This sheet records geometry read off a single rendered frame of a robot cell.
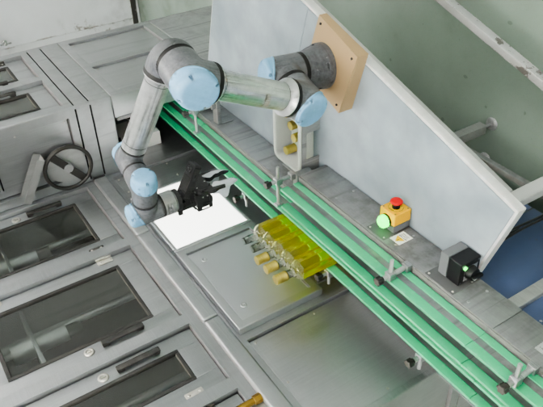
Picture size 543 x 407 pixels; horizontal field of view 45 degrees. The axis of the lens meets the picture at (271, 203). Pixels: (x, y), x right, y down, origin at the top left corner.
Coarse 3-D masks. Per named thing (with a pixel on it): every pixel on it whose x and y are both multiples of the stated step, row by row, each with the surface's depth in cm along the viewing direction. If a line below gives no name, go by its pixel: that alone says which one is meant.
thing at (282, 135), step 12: (276, 120) 243; (288, 120) 246; (276, 132) 246; (288, 132) 249; (300, 132) 231; (276, 144) 249; (288, 144) 252; (300, 144) 233; (276, 156) 251; (288, 156) 249; (300, 156) 236; (300, 168) 240
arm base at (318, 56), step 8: (304, 48) 209; (312, 48) 206; (320, 48) 205; (328, 48) 205; (304, 56) 204; (312, 56) 204; (320, 56) 204; (328, 56) 204; (312, 64) 203; (320, 64) 204; (328, 64) 206; (312, 72) 204; (320, 72) 204; (328, 72) 205; (336, 72) 206; (312, 80) 205; (320, 80) 206; (328, 80) 207; (320, 88) 213
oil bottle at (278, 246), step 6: (294, 234) 227; (300, 234) 227; (282, 240) 225; (288, 240) 225; (294, 240) 224; (300, 240) 224; (276, 246) 222; (282, 246) 222; (288, 246) 222; (276, 252) 222; (276, 258) 224
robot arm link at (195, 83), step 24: (168, 48) 168; (192, 48) 171; (168, 72) 165; (192, 72) 162; (216, 72) 168; (192, 96) 165; (216, 96) 168; (240, 96) 176; (264, 96) 181; (288, 96) 187; (312, 96) 190; (312, 120) 196
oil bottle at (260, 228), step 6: (276, 216) 236; (282, 216) 236; (264, 222) 233; (270, 222) 233; (276, 222) 233; (282, 222) 233; (258, 228) 231; (264, 228) 231; (270, 228) 231; (258, 234) 230; (258, 240) 231
